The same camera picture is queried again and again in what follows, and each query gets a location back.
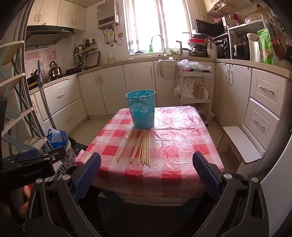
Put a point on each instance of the black toaster oven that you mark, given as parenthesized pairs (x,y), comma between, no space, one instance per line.
(223,50)

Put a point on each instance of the black wok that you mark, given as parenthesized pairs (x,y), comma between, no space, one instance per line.
(34,78)

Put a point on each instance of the white plastic jug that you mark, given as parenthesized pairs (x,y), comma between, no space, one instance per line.
(212,51)

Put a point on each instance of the black baking tray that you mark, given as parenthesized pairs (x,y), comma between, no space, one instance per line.
(207,27)

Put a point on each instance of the pink wall stickers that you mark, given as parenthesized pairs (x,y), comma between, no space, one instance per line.
(32,59)

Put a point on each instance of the cream door and drawer cabinet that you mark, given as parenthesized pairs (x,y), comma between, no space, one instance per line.
(264,91)

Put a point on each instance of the cream drawer base cabinet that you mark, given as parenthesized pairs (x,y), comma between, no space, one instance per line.
(61,100)

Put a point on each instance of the white plastic bag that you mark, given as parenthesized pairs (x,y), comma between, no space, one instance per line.
(184,88)

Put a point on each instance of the person's left hand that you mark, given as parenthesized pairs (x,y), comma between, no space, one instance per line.
(25,192)

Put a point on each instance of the steel pot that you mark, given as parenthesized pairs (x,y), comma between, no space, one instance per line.
(240,52)

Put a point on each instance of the white rolling cart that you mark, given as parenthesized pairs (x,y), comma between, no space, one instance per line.
(196,100)

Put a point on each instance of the silver gas water heater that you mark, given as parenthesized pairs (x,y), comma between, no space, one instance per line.
(107,13)

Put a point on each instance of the white counter shelf rack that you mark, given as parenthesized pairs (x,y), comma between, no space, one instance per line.
(246,25)

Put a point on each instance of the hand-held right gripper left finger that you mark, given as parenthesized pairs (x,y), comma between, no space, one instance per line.
(87,175)

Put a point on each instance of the cream corner wall cabinet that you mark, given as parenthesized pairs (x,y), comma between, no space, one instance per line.
(212,5)

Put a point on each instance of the patterned bag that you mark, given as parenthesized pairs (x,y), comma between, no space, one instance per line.
(69,155)

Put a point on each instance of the grey range hood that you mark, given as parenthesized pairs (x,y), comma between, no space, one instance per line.
(45,34)

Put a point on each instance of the red checked plastic tablecloth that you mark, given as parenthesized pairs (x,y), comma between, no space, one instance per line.
(178,148)

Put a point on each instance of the cream wall cabinets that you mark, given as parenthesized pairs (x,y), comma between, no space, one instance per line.
(66,16)

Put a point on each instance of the blue plastic bag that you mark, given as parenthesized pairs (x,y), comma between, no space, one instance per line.
(54,136)

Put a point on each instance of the white electric thermos pot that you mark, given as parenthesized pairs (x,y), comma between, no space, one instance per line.
(254,47)

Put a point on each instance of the green packet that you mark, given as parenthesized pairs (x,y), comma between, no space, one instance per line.
(265,50)

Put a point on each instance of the dark cutting board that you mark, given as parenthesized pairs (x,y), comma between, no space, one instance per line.
(93,59)

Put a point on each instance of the wall outlet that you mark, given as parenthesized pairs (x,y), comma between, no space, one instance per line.
(120,35)

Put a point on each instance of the pile of wooden chopsticks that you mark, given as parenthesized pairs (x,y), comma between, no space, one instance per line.
(143,148)

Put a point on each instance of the clear plastic bottle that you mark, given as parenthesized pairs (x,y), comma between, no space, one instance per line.
(110,58)

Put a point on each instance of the white hanging trash bin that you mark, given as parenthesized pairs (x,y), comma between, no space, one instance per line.
(167,69)

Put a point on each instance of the green dish soap bottle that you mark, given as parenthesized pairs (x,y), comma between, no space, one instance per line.
(151,48)

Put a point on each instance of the stack of pans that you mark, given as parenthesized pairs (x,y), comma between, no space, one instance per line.
(198,47)

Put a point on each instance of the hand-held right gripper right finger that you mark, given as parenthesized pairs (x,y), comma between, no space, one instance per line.
(206,175)

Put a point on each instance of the white stool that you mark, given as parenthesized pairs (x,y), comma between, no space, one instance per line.
(241,143)

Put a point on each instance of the clear plastic bags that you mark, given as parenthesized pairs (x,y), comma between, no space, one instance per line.
(194,66)

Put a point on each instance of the steel kettle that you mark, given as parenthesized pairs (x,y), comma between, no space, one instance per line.
(54,70)

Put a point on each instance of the chrome sink faucet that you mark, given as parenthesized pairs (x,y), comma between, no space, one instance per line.
(164,49)

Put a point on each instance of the wooden folding ladder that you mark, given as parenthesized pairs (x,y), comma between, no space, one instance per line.
(13,78)

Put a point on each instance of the cream door base cabinet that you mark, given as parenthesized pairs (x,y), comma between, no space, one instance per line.
(136,79)

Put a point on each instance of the copper pan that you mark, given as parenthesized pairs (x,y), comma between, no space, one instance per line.
(277,46)

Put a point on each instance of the kitchen window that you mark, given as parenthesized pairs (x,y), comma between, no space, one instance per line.
(146,22)

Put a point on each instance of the wall utensil rack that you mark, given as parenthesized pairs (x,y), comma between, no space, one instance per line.
(79,57)

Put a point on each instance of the blue perforated plastic bucket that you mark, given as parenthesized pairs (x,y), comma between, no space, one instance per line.
(141,109)

